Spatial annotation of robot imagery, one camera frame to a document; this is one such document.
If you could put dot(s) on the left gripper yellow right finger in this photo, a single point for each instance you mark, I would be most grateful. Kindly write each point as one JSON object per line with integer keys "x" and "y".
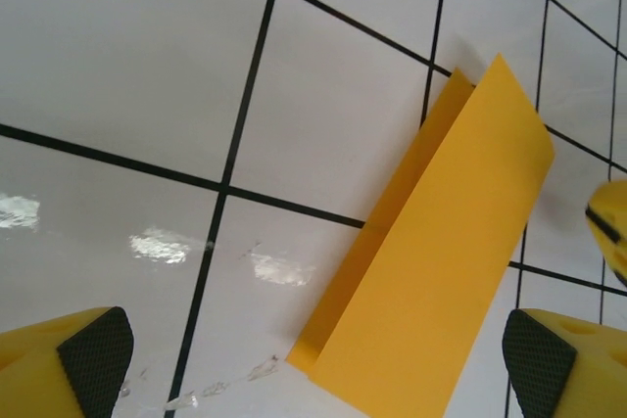
{"x": 597, "y": 379}

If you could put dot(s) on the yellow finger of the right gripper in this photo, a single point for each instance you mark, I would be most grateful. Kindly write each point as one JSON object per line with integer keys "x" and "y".
{"x": 618, "y": 261}
{"x": 614, "y": 207}

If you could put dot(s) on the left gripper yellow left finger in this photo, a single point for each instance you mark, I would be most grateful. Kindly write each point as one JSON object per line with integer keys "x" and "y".
{"x": 29, "y": 379}

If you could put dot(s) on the yellow square paper sheet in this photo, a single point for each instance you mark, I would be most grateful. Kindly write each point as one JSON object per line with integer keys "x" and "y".
{"x": 441, "y": 242}

